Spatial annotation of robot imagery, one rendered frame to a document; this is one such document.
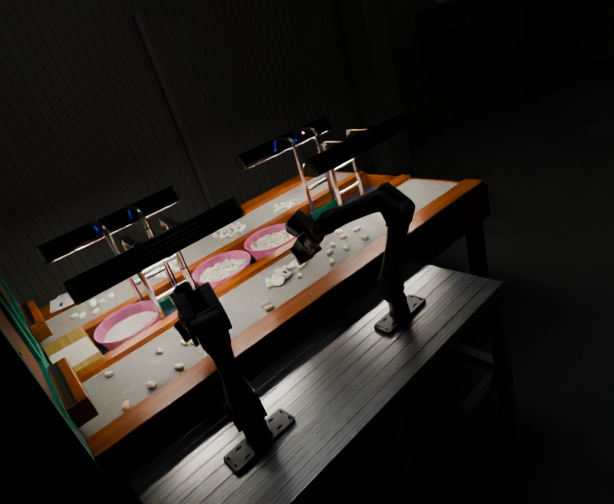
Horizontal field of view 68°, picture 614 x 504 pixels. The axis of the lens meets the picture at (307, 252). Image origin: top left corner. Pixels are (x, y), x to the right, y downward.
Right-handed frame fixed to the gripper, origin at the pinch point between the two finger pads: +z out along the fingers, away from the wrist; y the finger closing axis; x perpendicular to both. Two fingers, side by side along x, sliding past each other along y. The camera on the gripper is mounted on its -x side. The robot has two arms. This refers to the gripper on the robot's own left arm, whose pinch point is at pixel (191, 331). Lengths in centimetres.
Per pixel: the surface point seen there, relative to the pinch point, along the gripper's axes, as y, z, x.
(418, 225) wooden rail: -94, -10, 16
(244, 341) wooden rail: -10.0, -7.9, 13.4
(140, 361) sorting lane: 16.3, 16.1, -3.6
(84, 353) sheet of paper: 29.1, 28.5, -19.2
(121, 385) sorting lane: 25.3, 11.2, 0.6
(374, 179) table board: -141, 45, -24
